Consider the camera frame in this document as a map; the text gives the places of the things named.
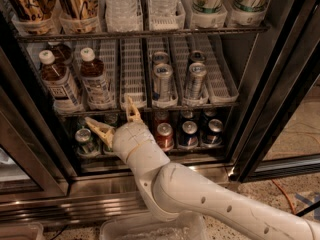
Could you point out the clear plastic bin on floor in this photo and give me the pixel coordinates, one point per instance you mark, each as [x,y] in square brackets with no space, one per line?
[187,226]

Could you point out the brown tea bottle white cap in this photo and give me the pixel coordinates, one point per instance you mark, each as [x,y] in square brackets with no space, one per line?
[94,79]

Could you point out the white empty tray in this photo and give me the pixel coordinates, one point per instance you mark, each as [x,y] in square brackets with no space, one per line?
[220,84]
[132,73]

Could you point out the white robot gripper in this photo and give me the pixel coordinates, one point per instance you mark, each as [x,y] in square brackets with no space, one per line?
[132,138]

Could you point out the stainless steel fridge cabinet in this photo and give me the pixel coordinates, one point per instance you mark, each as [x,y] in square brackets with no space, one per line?
[104,187]

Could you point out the black stand leg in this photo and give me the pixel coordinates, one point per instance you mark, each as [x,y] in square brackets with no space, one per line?
[308,209]

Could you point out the middle wire shelf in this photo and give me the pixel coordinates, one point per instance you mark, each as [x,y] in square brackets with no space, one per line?
[147,109]

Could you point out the brown tea bottle rear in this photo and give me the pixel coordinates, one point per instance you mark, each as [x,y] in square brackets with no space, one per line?
[63,53]

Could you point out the clear water bottle top left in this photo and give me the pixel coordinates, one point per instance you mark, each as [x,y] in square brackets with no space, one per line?
[122,15]

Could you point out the blue soda can front left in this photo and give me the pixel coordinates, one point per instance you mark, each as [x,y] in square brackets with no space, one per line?
[188,135]

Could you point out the silver slim can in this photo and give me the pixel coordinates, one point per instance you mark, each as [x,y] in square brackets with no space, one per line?
[162,80]
[160,57]
[197,56]
[196,75]

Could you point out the fridge glass door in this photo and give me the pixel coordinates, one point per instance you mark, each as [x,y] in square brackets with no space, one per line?
[282,67]
[29,136]

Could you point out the green soda can front left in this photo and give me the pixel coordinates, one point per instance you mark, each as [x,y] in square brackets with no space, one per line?
[87,145]

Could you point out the top wire shelf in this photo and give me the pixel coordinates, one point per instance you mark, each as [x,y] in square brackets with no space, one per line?
[140,34]

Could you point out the white empty tray middle right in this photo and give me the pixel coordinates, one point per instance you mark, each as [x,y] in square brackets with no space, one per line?
[220,84]

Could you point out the fridge glass door left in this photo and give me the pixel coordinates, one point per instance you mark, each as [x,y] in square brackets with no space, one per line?
[29,136]

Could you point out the white empty tray middle centre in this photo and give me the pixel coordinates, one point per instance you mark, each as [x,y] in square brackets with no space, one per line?
[132,73]

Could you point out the silver slim can rear right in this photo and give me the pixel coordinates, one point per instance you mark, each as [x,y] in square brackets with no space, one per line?
[197,56]

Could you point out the clear plastic bin corner left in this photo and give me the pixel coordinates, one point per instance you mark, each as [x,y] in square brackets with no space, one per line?
[33,231]

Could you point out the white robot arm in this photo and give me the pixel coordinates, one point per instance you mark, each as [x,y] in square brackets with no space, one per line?
[170,188]

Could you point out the golden drink bottle top left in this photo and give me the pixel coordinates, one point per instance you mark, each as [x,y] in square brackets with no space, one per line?
[34,13]

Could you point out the fridge glass door right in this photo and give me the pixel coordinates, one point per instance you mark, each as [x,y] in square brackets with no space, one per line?
[282,67]

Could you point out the silver slim can rear left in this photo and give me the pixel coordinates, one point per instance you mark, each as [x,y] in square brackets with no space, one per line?
[160,57]

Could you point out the golden drink bottle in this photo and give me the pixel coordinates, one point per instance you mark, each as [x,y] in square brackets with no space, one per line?
[79,16]
[34,13]

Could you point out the blue soda can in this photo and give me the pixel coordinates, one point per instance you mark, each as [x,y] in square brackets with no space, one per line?
[213,132]
[188,135]

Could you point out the blue soda can front right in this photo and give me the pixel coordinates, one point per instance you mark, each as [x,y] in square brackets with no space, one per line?
[213,132]

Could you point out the brown tea bottle far left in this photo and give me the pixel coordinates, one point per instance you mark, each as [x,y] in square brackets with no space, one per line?
[60,83]

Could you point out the green soda can front right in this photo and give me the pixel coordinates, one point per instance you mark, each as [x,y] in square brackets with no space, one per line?
[107,150]

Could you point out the red soda can front right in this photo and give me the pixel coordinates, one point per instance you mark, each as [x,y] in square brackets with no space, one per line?
[164,136]

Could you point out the green soda can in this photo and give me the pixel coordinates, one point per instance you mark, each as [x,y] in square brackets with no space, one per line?
[87,145]
[107,150]

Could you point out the silver slim can front left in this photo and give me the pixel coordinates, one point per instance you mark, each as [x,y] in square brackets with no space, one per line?
[162,80]

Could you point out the silver slim can front right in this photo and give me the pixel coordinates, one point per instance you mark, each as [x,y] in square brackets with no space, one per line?
[196,75]

